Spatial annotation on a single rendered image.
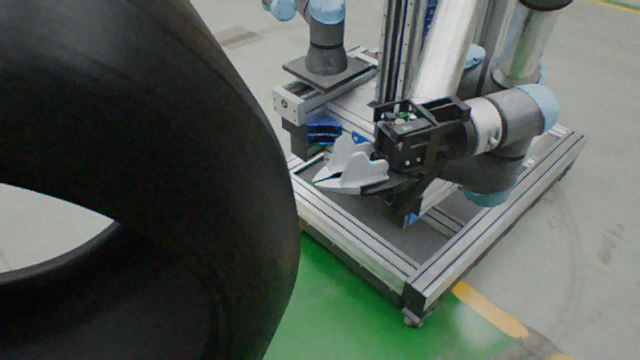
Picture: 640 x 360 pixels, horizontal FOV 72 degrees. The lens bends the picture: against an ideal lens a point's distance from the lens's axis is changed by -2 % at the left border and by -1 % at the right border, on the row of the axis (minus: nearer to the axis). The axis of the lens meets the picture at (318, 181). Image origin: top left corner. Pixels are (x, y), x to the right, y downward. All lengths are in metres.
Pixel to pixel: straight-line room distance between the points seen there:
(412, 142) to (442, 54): 0.27
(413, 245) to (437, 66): 1.00
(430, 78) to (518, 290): 1.30
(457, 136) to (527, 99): 0.11
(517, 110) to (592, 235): 1.65
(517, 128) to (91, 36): 0.54
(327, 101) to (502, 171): 0.97
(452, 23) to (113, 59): 0.65
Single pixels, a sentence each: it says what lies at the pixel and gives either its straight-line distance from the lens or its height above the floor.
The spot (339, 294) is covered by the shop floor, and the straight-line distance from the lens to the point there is 1.76.
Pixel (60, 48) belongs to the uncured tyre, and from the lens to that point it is 0.22.
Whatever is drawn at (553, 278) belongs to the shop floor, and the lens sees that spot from 2.02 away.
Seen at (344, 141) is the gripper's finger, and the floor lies 1.13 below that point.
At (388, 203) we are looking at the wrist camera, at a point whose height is 1.01.
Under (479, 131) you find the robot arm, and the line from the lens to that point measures 0.61.
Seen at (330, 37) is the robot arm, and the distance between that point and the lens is 1.51.
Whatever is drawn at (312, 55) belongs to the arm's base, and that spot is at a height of 0.78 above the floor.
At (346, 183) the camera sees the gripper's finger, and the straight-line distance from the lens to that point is 0.54.
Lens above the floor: 1.46
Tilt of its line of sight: 42 degrees down
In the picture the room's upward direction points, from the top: straight up
